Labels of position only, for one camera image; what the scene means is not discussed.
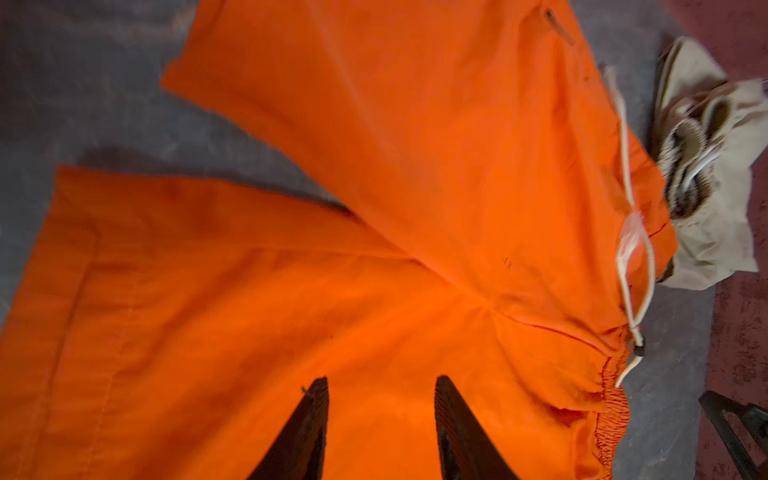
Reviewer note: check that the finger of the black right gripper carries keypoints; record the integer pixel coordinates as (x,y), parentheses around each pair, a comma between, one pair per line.
(752,417)

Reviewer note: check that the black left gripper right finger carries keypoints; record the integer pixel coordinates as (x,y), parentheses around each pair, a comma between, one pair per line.
(465,450)

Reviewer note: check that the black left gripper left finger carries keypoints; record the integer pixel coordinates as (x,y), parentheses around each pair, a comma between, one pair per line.
(298,451)

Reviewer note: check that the orange shorts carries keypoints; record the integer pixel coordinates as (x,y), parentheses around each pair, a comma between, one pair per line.
(500,228)

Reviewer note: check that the beige drawstring shorts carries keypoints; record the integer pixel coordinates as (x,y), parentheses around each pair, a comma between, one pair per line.
(708,130)

